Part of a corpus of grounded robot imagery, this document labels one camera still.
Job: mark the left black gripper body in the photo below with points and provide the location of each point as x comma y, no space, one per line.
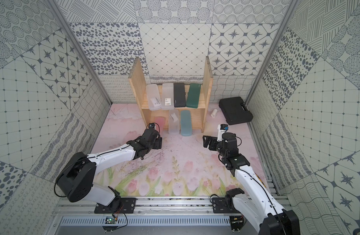
157,142

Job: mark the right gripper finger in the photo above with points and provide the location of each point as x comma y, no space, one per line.
213,143
206,141

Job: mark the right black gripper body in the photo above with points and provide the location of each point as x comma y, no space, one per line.
220,150

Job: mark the pink pencil case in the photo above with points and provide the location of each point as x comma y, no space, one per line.
160,122

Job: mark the light blue pencil case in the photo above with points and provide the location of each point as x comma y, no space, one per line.
186,129

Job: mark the clear pencil case with label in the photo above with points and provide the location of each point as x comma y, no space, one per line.
173,122

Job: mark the dark green pencil case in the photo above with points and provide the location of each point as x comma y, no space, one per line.
193,95

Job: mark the black pencil case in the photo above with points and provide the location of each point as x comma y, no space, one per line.
179,95

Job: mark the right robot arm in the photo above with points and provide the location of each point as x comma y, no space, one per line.
253,201

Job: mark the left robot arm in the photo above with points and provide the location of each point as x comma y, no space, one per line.
76,180

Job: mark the frosted clear pencil case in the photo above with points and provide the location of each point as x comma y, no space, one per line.
153,97

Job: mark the frosted barcode pencil case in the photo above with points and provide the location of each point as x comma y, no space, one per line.
167,96

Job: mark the small white roll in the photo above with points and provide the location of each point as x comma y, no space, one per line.
214,113

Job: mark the black plastic tool case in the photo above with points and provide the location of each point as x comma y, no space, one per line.
235,111

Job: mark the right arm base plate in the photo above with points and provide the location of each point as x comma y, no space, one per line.
219,205

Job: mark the aluminium mounting rail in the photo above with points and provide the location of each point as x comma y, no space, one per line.
145,205

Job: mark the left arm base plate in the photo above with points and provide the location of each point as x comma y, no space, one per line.
115,205

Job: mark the white vented cable duct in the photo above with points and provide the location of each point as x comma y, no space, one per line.
218,220

